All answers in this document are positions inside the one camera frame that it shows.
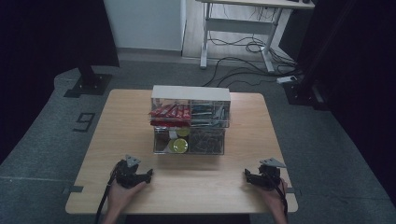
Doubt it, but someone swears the white cabinet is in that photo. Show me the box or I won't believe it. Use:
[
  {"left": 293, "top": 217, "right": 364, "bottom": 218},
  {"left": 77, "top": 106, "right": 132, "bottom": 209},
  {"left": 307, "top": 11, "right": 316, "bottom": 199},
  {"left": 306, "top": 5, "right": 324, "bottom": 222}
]
[{"left": 103, "top": 0, "right": 187, "bottom": 52}]

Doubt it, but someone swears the black stand foot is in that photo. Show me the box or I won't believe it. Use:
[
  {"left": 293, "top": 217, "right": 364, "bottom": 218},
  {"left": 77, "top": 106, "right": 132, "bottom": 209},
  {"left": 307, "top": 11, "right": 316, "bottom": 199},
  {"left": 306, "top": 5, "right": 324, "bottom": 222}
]
[{"left": 283, "top": 78, "right": 328, "bottom": 111}]

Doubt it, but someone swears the pile of red sachets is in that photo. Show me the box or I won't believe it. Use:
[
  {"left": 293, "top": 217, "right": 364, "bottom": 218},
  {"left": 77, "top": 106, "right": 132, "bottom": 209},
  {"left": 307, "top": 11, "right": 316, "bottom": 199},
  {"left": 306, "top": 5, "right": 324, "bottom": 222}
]
[{"left": 148, "top": 104, "right": 192, "bottom": 128}]

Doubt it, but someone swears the black floor cable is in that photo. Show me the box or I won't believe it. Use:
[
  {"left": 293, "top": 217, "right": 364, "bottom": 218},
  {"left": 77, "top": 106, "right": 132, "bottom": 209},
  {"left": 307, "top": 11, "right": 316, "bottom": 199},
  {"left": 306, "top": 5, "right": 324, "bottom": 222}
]
[
  {"left": 201, "top": 56, "right": 300, "bottom": 88},
  {"left": 208, "top": 31, "right": 297, "bottom": 68}
]

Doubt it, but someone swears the pile of dark sachets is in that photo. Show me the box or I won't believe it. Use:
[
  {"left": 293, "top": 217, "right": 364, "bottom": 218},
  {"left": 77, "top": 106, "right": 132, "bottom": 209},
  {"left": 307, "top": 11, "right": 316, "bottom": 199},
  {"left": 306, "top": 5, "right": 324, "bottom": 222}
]
[{"left": 190, "top": 104, "right": 230, "bottom": 128}]

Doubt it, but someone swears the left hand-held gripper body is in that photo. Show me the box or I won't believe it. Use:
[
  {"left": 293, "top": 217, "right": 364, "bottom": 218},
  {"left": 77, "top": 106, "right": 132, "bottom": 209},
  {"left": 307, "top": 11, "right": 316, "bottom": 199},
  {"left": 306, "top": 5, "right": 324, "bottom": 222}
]
[{"left": 115, "top": 154, "right": 148, "bottom": 189}]

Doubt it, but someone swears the pile of brown packets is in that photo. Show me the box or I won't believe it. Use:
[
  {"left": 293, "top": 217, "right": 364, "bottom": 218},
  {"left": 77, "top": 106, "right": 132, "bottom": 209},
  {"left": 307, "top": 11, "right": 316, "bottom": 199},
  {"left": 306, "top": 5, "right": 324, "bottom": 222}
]
[{"left": 189, "top": 128, "right": 225, "bottom": 154}]

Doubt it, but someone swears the white power strip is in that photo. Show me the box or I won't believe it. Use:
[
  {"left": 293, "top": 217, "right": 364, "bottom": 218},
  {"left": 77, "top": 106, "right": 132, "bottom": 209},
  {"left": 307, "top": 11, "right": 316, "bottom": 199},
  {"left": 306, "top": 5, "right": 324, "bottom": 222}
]
[{"left": 276, "top": 75, "right": 298, "bottom": 85}]

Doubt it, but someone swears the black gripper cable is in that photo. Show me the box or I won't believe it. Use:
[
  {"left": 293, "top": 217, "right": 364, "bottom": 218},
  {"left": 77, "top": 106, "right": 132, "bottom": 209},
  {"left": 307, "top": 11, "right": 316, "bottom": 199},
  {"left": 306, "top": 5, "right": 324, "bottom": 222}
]
[
  {"left": 273, "top": 174, "right": 289, "bottom": 218},
  {"left": 94, "top": 162, "right": 120, "bottom": 224}
]

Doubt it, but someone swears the black curtain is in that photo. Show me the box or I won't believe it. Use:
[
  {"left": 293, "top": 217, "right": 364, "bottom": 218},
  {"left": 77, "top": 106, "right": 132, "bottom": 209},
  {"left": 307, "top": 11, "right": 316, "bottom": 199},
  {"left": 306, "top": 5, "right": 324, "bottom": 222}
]
[
  {"left": 0, "top": 0, "right": 120, "bottom": 162},
  {"left": 295, "top": 0, "right": 396, "bottom": 206}
]

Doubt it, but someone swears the black metal stand base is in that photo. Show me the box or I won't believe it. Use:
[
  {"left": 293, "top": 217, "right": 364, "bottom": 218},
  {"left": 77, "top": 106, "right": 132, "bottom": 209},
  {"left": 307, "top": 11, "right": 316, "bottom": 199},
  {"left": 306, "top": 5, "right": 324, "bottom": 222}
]
[{"left": 64, "top": 64, "right": 113, "bottom": 98}]

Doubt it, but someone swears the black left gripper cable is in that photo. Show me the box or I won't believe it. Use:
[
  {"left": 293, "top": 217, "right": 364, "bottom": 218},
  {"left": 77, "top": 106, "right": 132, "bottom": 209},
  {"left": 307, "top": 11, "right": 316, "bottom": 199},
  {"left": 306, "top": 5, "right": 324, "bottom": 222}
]
[{"left": 94, "top": 162, "right": 120, "bottom": 224}]

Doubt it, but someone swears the clear acrylic drawer organizer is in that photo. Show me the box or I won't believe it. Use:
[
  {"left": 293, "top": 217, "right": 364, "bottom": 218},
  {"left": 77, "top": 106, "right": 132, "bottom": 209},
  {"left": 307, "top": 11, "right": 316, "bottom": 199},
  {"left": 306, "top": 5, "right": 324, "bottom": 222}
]
[{"left": 148, "top": 85, "right": 232, "bottom": 156}]

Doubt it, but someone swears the white desk frame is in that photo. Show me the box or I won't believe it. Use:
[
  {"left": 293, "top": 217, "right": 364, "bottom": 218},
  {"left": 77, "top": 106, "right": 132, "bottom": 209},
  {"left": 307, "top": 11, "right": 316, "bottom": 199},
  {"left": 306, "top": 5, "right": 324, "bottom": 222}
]
[{"left": 195, "top": 0, "right": 316, "bottom": 73}]

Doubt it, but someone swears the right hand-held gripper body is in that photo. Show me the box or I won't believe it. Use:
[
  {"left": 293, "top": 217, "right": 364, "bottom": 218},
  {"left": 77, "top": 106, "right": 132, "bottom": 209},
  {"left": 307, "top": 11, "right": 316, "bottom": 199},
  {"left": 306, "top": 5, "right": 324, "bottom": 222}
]
[{"left": 257, "top": 157, "right": 287, "bottom": 190}]

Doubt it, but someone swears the person's left hand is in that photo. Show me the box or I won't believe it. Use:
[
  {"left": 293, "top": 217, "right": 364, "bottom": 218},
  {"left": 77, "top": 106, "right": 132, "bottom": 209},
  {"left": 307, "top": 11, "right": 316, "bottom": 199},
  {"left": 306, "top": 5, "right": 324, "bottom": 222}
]
[{"left": 106, "top": 180, "right": 148, "bottom": 216}]

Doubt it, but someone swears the person's right hand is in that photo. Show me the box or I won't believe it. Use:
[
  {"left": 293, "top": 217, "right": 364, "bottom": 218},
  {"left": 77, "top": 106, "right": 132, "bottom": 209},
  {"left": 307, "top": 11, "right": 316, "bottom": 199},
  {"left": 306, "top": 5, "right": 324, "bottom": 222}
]
[{"left": 260, "top": 178, "right": 289, "bottom": 216}]

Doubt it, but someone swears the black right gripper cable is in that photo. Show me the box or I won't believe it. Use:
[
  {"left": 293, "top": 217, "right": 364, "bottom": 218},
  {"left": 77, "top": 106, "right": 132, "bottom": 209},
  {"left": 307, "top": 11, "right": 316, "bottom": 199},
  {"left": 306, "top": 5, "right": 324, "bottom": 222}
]
[{"left": 273, "top": 174, "right": 289, "bottom": 218}]

